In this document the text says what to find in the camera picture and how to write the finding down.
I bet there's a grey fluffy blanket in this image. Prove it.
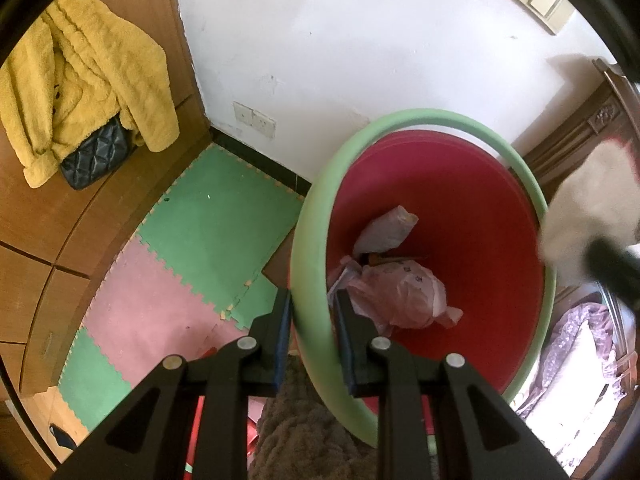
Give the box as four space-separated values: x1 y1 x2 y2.
248 365 378 480

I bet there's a yellow fleece jacket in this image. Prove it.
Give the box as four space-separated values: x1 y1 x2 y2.
0 0 181 190

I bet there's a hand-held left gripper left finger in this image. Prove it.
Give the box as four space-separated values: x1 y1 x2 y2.
50 290 293 480

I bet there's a dark wooden bed headboard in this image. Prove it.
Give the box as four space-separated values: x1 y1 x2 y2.
522 57 640 201

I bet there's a white wall socket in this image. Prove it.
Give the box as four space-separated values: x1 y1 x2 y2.
232 101 277 140

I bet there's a light wooden wardrobe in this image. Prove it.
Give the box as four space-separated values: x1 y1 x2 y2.
0 0 213 461

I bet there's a lilac plastic wrapper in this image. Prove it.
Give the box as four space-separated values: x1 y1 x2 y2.
327 255 363 301

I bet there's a white plastic wrapper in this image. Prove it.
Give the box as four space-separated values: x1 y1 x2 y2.
354 205 419 257

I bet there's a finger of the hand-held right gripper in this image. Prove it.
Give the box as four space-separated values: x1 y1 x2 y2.
587 237 640 313

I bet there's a black slipper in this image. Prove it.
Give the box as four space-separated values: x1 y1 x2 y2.
49 424 78 452

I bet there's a green foam mat tile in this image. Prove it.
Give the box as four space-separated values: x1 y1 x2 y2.
137 142 306 333
59 327 133 433

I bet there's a beige light switch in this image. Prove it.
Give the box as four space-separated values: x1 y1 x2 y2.
509 0 573 36

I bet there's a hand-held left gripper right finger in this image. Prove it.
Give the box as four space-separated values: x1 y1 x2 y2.
334 290 571 480

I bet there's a purple floral bedding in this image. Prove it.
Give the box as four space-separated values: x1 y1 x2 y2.
515 302 626 418

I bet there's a white pillow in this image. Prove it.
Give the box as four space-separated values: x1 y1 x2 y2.
525 320 616 461

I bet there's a red plastic stool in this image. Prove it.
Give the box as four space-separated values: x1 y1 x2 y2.
186 395 266 476

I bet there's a black quilted handbag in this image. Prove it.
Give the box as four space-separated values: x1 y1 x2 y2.
59 117 136 191

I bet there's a pink plastic bag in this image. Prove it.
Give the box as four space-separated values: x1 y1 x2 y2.
340 260 463 336

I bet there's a pink foam mat tile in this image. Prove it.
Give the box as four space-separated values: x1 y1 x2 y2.
82 235 261 386

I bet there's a green-rimmed red bin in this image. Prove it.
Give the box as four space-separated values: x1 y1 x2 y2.
290 107 557 448

